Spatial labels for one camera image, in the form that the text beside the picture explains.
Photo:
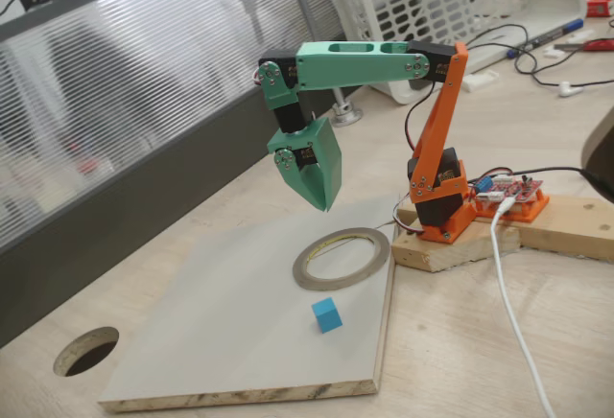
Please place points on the small red box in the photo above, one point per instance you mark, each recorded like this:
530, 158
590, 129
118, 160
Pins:
599, 6

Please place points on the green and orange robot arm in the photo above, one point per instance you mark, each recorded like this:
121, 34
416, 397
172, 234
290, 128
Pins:
345, 65

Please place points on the short wooden base block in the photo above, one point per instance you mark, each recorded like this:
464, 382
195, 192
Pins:
455, 250

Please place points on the orange circuit board holder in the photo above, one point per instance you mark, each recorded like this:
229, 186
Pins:
527, 211

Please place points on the white plastic printed part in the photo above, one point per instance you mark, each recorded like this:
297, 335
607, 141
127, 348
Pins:
479, 80

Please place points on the blue cube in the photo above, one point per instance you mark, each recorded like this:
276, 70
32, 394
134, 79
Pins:
327, 317

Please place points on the blue capped marker pen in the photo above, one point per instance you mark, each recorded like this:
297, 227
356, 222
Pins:
551, 34

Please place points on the small white plastic piece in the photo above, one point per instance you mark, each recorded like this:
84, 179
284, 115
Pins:
555, 52
579, 37

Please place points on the long wooden base plank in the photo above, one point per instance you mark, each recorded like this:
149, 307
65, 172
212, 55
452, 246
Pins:
571, 231

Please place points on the white earbud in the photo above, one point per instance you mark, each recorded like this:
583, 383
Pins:
568, 88

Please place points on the white chipboard panel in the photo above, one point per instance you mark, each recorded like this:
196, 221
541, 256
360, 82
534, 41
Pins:
216, 317

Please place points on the frosted glass desk partition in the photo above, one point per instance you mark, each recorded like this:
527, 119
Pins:
120, 101

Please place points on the red controller circuit board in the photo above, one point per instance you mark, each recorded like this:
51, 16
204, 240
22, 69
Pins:
511, 190

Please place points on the grey metal partition post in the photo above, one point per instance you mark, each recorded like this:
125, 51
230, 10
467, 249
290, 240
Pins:
346, 116

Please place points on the grey curved object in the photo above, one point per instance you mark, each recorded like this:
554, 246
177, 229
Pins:
599, 145

